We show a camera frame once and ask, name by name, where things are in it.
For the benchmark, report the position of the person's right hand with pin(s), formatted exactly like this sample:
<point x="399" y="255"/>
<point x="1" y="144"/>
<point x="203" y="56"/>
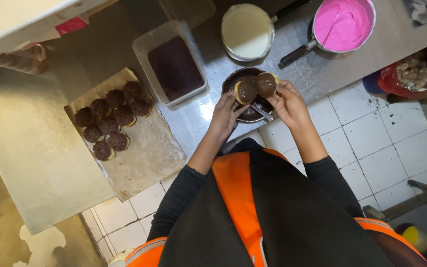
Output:
<point x="291" y="107"/>

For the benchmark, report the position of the person's left hand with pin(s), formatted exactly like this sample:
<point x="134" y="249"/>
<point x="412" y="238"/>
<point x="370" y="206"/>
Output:
<point x="222" y="120"/>

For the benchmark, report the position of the chocolate-dipped pastry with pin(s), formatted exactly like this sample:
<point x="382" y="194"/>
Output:
<point x="266" y="84"/>
<point x="247" y="91"/>

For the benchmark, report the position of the metal spoon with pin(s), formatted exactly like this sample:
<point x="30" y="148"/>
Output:
<point x="263" y="112"/>

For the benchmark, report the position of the metal bowl of melted chocolate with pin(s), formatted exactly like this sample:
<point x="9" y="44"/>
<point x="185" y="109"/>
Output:
<point x="232" y="79"/>

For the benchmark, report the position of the orange vest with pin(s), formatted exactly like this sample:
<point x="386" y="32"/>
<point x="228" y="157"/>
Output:
<point x="235" y="185"/>

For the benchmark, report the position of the plastic tub of chocolate sprinkles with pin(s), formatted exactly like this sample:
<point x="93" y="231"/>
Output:
<point x="174" y="68"/>

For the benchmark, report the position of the sheet of baking paper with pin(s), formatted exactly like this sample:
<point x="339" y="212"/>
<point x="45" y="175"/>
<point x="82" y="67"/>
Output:
<point x="150" y="152"/>

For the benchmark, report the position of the blue bowl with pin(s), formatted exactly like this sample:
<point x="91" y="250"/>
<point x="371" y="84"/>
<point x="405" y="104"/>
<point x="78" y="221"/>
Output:
<point x="371" y="83"/>

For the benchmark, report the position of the pot of white cream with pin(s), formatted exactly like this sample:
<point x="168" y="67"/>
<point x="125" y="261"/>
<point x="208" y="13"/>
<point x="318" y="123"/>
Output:
<point x="247" y="31"/>

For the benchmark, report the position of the pot of pink cream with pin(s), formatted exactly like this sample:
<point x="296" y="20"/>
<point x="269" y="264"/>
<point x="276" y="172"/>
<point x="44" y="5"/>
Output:
<point x="341" y="24"/>

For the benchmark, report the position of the group of sprinkle-coated pastries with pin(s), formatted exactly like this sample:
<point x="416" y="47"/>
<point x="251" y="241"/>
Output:
<point x="111" y="120"/>

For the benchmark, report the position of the empty clear plastic tub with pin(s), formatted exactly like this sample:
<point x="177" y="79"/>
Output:
<point x="187" y="13"/>

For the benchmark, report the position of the red bag of scraps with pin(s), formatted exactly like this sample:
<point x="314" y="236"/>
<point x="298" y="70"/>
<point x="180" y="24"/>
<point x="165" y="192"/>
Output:
<point x="408" y="76"/>

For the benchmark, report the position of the wooden stool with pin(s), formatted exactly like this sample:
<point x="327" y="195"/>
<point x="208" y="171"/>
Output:
<point x="417" y="196"/>

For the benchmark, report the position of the grey cloth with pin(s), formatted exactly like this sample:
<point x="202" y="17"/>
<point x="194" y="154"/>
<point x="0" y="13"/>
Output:
<point x="423" y="9"/>

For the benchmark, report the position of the yellow-capped bottle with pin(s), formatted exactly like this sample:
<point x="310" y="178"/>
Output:
<point x="415" y="237"/>

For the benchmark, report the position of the large pale baking tray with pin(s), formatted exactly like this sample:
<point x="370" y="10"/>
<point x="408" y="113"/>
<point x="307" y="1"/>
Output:
<point x="32" y="148"/>

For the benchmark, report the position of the clear glass jar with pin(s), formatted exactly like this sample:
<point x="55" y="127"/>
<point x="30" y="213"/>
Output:
<point x="24" y="59"/>

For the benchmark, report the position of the white shelf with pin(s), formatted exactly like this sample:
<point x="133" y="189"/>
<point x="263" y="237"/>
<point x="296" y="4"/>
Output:
<point x="17" y="22"/>

